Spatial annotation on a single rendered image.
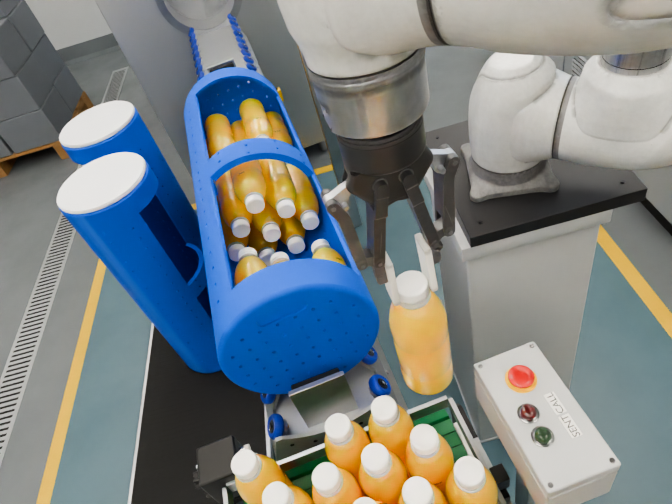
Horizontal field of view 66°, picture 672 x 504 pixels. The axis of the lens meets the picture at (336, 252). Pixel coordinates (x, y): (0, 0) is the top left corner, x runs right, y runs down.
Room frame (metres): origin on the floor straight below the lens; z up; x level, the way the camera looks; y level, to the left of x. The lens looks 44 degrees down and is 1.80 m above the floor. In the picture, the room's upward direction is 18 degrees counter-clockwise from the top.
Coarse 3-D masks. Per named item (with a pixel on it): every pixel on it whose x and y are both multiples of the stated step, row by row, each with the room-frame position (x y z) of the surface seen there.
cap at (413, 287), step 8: (408, 272) 0.39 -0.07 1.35; (416, 272) 0.39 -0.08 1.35; (400, 280) 0.38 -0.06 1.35; (408, 280) 0.38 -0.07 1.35; (416, 280) 0.38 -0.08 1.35; (424, 280) 0.37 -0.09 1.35; (400, 288) 0.37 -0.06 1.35; (408, 288) 0.37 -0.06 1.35; (416, 288) 0.37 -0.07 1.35; (424, 288) 0.36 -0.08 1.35; (400, 296) 0.37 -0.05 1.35; (408, 296) 0.36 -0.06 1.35; (416, 296) 0.36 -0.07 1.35; (424, 296) 0.36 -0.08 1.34; (408, 304) 0.36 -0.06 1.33; (416, 304) 0.36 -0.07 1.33
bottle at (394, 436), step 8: (400, 408) 0.38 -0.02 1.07; (400, 416) 0.36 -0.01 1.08; (408, 416) 0.37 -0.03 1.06; (368, 424) 0.38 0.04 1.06; (376, 424) 0.36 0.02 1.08; (392, 424) 0.35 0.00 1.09; (400, 424) 0.35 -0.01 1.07; (408, 424) 0.36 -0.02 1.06; (376, 432) 0.36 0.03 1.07; (384, 432) 0.35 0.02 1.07; (392, 432) 0.35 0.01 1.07; (400, 432) 0.35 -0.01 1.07; (408, 432) 0.35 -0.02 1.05; (376, 440) 0.35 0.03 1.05; (384, 440) 0.34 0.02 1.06; (392, 440) 0.34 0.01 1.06; (400, 440) 0.34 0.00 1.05; (408, 440) 0.34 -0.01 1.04; (392, 448) 0.34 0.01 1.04; (400, 448) 0.34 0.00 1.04; (400, 456) 0.34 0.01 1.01; (408, 472) 0.34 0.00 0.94
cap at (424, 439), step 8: (424, 424) 0.33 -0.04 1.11; (416, 432) 0.32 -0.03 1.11; (424, 432) 0.32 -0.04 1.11; (432, 432) 0.31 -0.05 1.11; (416, 440) 0.31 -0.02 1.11; (424, 440) 0.30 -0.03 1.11; (432, 440) 0.30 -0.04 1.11; (416, 448) 0.30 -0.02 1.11; (424, 448) 0.29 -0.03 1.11; (432, 448) 0.29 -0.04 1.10
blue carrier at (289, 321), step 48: (192, 96) 1.35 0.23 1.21; (240, 96) 1.40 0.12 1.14; (192, 144) 1.15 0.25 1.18; (240, 144) 0.99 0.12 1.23; (288, 144) 1.00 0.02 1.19; (336, 240) 0.80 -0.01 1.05; (240, 288) 0.58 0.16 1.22; (288, 288) 0.54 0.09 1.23; (336, 288) 0.54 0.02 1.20; (240, 336) 0.53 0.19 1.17; (288, 336) 0.53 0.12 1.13; (336, 336) 0.54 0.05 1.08; (240, 384) 0.53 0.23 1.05; (288, 384) 0.53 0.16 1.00
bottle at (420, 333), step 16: (400, 304) 0.37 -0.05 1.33; (432, 304) 0.36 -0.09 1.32; (400, 320) 0.36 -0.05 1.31; (416, 320) 0.35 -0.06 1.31; (432, 320) 0.35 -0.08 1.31; (400, 336) 0.36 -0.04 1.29; (416, 336) 0.34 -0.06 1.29; (432, 336) 0.34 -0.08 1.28; (448, 336) 0.36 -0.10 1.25; (400, 352) 0.36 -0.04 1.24; (416, 352) 0.34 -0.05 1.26; (432, 352) 0.34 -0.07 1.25; (448, 352) 0.35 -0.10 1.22; (416, 368) 0.35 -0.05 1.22; (432, 368) 0.34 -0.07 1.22; (448, 368) 0.35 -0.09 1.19; (416, 384) 0.35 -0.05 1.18; (432, 384) 0.34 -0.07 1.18; (448, 384) 0.35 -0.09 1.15
